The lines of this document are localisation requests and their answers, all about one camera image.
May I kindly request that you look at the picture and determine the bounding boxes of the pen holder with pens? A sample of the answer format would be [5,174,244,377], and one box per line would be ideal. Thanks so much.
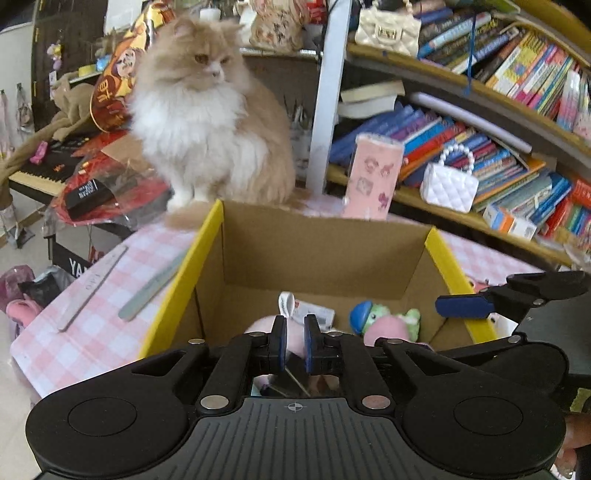
[284,92,315,171]

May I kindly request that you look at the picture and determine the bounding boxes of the person's right hand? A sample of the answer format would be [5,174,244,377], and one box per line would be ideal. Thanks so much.
[556,413,591,480]

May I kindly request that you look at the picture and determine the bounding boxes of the thick book white pages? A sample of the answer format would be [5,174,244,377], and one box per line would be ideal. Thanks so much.
[340,80,407,103]
[337,99,398,120]

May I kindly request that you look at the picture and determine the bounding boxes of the red plastic packaging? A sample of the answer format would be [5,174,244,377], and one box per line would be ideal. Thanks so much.
[51,138,174,227]

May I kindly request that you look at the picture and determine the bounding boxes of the wooden bookshelf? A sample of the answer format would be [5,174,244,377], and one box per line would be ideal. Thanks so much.
[323,41,591,273]

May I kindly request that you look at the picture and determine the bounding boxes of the row of books upper shelf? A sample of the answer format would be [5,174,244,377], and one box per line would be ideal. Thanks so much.
[418,0,591,139]

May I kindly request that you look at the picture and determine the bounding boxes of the pink checked tablecloth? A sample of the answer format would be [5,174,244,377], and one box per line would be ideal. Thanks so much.
[9,194,546,398]

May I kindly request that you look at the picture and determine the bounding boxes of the row of books shelf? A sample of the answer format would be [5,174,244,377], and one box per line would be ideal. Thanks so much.
[418,0,591,139]
[329,104,591,245]

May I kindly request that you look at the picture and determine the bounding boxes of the fluffy orange and white cat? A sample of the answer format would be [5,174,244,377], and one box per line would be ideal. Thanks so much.
[127,14,296,227]

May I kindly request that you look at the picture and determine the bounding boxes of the pink plush paw toy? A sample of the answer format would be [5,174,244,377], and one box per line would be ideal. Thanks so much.
[242,291,345,361]

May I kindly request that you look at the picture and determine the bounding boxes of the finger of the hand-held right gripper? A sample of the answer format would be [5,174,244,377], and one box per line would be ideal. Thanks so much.
[505,270,590,301]
[435,285,548,324]

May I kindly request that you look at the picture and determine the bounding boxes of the cardboard box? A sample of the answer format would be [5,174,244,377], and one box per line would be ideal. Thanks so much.
[139,198,499,370]

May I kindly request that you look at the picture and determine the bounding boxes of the white post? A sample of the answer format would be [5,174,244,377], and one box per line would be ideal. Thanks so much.
[305,0,354,195]

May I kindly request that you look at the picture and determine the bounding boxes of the piano keyboard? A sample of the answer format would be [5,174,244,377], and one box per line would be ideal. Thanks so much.
[7,134,121,199]

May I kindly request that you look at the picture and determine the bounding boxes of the row of books lower shelf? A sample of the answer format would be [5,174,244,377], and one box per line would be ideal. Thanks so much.
[329,104,591,245]

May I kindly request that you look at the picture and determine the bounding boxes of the blue lanyard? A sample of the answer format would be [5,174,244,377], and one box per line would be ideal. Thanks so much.
[463,14,478,97]

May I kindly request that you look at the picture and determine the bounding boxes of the orange and white small box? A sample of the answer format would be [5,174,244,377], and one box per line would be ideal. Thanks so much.
[482,203,539,241]

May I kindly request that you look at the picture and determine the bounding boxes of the green dinosaur toy blue hat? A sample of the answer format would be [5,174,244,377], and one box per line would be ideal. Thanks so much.
[349,301,422,344]

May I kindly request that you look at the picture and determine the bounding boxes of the cream quilted purse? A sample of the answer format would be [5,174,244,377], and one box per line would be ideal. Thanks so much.
[355,0,422,46]

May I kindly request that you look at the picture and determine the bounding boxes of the red and gold festive bag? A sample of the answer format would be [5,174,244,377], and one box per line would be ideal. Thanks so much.
[90,0,185,134]

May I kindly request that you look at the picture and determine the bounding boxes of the dark plastic bag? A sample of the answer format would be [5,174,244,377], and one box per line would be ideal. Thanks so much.
[18,267,75,308]

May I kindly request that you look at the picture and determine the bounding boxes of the pink soft toy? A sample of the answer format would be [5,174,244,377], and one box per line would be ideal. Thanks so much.
[362,314,419,347]

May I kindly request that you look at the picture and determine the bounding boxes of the floral fabric bag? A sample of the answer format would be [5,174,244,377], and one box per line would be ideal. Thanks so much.
[249,0,310,52]

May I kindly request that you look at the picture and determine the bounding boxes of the white rolled paper tube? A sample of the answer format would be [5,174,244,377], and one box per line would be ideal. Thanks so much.
[411,91,533,154]

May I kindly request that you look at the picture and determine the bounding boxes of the black box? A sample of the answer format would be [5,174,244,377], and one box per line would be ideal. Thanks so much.
[64,179,116,219]

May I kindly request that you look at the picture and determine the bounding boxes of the pink printed pack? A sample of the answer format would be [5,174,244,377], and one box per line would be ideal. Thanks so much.
[342,133,406,221]

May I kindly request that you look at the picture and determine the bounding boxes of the long grey nail file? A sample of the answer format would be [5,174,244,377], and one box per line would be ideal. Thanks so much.
[117,251,188,322]
[58,244,129,332]

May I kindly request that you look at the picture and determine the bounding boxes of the pink shoe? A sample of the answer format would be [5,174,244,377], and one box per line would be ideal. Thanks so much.
[0,265,42,333]

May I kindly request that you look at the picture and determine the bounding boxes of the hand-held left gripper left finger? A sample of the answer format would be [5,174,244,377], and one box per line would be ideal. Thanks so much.
[131,315,289,414]

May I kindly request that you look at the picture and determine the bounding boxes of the brown plush cloth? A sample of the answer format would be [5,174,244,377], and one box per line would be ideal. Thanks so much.
[0,69,100,185]

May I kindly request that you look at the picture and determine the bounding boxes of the white quilted purse pearl handle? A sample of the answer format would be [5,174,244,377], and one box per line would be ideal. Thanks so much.
[419,143,480,214]

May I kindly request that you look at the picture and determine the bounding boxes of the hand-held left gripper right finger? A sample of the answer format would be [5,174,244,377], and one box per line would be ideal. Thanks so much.
[302,314,462,411]

